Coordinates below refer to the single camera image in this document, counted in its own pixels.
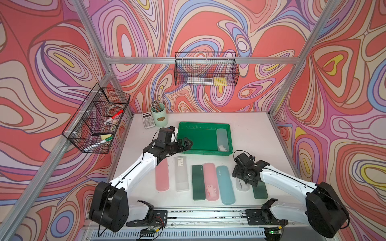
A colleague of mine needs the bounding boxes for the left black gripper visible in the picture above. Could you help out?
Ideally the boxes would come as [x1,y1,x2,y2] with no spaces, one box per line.
[163,137,193,156]

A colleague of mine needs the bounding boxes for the dark green translucent pencil case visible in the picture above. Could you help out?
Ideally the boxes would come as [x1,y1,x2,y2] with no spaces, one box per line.
[252,182,268,199]

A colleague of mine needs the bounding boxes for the green plastic storage tray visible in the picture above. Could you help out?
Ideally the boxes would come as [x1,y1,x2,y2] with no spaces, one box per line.
[178,122,233,156]

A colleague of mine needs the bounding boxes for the teal pencil case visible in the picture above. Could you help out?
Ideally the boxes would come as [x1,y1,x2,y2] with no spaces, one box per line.
[216,166,236,205]

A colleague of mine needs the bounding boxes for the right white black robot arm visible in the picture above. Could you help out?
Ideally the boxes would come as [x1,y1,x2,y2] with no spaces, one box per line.
[232,151,350,239]

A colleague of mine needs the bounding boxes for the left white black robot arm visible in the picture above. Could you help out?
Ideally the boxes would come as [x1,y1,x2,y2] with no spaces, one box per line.
[88,127,194,233]

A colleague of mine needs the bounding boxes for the clear rectangular pencil case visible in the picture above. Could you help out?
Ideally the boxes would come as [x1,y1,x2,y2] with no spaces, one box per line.
[175,156,189,192]

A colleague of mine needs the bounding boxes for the pink pencil case far left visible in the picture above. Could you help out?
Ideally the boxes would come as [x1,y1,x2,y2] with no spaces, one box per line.
[155,158,169,192]

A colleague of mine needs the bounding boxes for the pink pencil case with sticker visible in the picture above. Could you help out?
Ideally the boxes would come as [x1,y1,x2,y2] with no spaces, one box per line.
[203,163,219,201]

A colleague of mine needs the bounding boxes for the clear box in back basket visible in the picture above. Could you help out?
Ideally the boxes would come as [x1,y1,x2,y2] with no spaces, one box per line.
[187,77,214,85]

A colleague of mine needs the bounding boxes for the yellow box in back basket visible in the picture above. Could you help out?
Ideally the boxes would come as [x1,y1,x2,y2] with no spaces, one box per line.
[213,77,228,86]

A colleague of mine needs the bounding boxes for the green pen holder cup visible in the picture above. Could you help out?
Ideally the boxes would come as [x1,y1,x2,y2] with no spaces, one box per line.
[150,103,168,127]

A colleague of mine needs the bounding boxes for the white calculator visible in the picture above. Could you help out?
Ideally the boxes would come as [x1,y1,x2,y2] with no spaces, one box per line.
[142,112,155,129]

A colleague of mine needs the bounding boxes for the pencils in cup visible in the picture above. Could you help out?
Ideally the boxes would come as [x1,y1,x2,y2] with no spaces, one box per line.
[151,100,164,112]

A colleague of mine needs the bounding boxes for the red marker in basket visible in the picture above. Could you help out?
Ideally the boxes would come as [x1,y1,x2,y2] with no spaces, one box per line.
[106,109,123,123]

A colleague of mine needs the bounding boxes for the green white marker in basket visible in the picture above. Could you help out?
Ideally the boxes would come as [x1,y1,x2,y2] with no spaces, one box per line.
[84,136,113,152]

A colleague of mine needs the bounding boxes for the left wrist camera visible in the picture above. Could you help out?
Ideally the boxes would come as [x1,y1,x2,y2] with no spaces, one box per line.
[168,126,178,143]

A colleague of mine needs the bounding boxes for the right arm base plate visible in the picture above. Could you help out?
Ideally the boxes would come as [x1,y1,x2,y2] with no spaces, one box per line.
[242,209,288,226]

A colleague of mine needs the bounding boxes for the aluminium mounting rail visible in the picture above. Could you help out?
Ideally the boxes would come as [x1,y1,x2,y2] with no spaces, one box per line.
[78,206,335,241]

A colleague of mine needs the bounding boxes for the black wire basket on back wall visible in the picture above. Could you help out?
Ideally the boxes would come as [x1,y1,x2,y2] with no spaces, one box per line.
[174,50,240,86]

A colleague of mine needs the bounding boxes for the black wire basket on wall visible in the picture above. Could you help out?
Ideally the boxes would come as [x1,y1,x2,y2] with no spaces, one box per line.
[174,50,240,86]
[62,83,131,154]

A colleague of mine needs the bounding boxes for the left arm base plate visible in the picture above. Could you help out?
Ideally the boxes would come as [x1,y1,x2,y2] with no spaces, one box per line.
[126,210,168,227]

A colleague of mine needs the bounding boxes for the black wire basket on left wall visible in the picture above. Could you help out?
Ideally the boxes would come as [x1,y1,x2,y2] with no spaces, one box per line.
[62,83,131,154]

